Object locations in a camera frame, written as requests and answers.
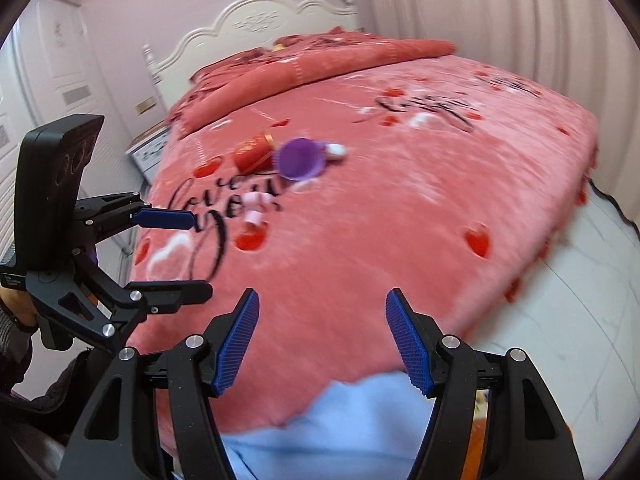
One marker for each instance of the folded pink quilt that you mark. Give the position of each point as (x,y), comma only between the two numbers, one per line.
(310,67)

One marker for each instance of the gold wall socket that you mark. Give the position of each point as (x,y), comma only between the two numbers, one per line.
(145,106)

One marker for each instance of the red paper cup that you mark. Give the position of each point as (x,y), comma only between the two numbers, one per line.
(252,152)

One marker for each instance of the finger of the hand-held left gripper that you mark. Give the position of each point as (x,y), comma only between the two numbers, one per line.
(170,294)
(165,219)

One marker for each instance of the small yellow toy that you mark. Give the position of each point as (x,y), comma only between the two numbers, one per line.
(278,48)

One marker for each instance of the purple mini bin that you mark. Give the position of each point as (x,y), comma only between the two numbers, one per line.
(297,160)

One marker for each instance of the white carved headboard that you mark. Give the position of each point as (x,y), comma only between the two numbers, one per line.
(240,25)

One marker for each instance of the white wardrobe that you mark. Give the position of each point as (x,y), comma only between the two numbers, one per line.
(60,60)

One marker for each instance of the light blue cloth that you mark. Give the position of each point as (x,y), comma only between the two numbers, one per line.
(330,435)

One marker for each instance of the orange stool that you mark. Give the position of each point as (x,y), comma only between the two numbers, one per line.
(477,440)

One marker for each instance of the pink printed pillow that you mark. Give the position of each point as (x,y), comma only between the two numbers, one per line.
(225,67)
(315,39)

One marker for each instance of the person's left forearm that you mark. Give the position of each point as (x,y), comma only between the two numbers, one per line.
(12,350)

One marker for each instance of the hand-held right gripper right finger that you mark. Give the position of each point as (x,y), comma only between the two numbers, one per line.
(407,345)

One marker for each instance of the white nightstand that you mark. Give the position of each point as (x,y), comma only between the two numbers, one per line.
(147,152)

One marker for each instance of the pink pleated curtain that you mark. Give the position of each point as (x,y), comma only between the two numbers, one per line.
(500,20)

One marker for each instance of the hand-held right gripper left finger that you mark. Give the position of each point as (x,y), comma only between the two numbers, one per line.
(235,345)

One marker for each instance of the pink ribbon roll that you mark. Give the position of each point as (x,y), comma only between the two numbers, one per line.
(256,210)

